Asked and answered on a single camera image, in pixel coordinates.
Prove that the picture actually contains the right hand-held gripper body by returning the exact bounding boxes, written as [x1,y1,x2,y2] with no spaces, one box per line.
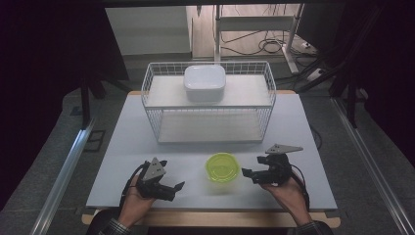
[255,143,304,188]

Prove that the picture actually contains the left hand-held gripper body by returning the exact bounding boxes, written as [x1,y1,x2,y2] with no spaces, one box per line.
[136,157,178,202]

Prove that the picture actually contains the green plastic bowl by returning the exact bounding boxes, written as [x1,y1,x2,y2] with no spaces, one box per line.
[204,152,242,184]

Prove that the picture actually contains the white wire shelf rack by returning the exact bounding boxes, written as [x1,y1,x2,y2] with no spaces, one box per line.
[140,61,278,145]

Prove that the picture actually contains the square white lidded container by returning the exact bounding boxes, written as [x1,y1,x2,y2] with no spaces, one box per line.
[182,64,227,103]

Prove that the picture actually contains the person's left hand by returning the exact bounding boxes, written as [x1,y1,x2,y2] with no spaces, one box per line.
[116,175,159,229]

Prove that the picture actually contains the person's right hand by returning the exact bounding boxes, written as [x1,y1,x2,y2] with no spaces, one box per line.
[259,175,313,227]

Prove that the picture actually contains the black metal stand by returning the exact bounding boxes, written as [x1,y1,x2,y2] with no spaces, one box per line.
[78,72,132,130]
[327,72,360,129]

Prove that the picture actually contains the white power strip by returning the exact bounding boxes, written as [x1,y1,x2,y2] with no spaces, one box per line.
[305,68,328,82]

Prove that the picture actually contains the dark curtain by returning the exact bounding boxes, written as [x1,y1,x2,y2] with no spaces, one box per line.
[295,3,415,161]
[0,0,131,210]

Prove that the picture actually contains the white cabinet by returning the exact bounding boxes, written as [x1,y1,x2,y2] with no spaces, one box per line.
[104,5,194,57]

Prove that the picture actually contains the left hand-held gripper cable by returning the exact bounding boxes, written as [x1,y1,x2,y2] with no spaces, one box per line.
[118,162,147,210]

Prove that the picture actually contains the hand-held gripper cable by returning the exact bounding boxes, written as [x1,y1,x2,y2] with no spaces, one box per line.
[289,163,311,212]
[118,162,147,210]

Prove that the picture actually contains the right hand-held gripper cable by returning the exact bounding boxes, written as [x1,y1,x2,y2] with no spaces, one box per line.
[289,163,311,212]

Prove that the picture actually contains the aluminium floor rail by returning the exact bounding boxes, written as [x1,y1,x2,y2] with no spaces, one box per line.
[330,97,415,235]
[29,118,96,235]

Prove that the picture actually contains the black floor cables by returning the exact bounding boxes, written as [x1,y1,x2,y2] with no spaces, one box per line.
[220,30,319,58]

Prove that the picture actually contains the white desk frame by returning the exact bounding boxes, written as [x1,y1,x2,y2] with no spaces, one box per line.
[212,3,306,75]

